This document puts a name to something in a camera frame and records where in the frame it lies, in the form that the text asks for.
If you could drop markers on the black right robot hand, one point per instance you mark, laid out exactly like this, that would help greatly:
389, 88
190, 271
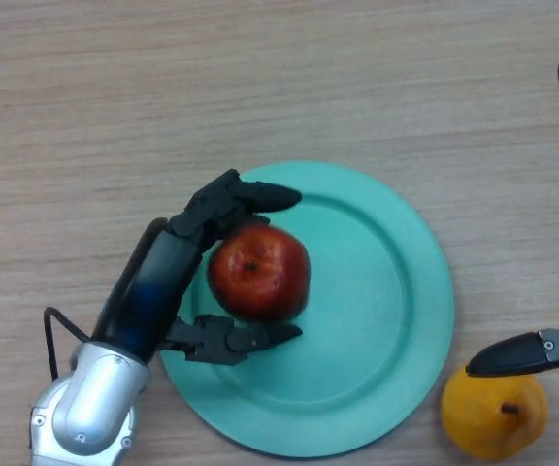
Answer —
517, 356

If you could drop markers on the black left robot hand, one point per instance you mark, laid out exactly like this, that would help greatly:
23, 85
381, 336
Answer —
148, 286

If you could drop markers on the red apple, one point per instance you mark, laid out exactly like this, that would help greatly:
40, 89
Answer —
260, 272

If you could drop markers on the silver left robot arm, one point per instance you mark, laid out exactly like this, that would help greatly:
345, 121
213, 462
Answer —
90, 408

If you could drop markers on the green round plate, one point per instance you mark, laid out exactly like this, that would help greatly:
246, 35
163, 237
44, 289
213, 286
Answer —
357, 301

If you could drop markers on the yellow pear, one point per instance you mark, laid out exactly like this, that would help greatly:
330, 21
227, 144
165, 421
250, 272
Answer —
490, 422

